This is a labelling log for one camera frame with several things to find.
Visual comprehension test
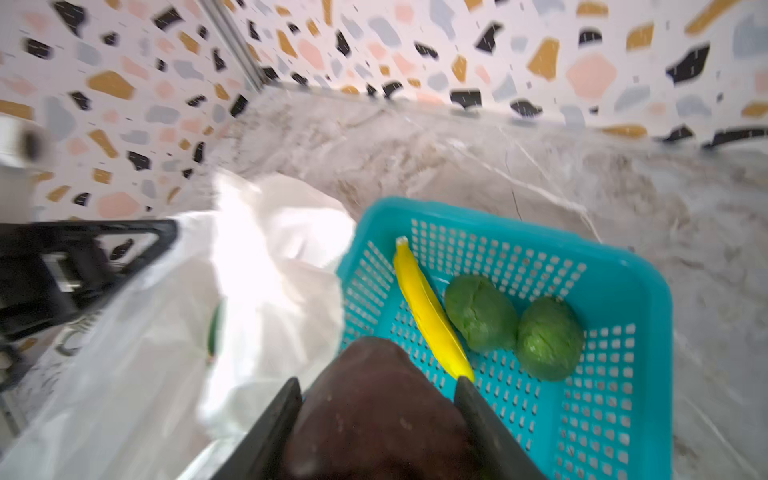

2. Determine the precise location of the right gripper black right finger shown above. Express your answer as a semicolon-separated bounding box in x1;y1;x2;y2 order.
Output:
453;376;547;480

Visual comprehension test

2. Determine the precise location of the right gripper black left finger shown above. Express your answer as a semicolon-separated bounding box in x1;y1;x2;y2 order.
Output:
211;377;302;480

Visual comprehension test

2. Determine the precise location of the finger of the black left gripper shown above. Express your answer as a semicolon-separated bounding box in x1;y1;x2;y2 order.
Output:
1;219;179;341

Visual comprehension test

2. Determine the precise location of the dark purple fruit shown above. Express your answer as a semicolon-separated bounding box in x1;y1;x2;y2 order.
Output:
280;336;481;479

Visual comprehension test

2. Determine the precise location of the green avocado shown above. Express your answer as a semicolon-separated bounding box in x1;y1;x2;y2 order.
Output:
445;275;519;353
515;297;585;382

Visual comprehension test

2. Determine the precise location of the teal plastic basket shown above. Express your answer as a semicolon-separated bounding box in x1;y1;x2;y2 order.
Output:
338;197;673;479

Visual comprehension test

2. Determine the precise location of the white plastic bag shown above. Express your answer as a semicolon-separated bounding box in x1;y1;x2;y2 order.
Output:
1;171;356;479

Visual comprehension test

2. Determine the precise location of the yellow banana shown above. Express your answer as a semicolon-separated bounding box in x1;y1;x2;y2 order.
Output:
393;236;475;382

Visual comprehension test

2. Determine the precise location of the metal corner post left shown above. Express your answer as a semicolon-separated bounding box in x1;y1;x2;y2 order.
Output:
199;0;264;92

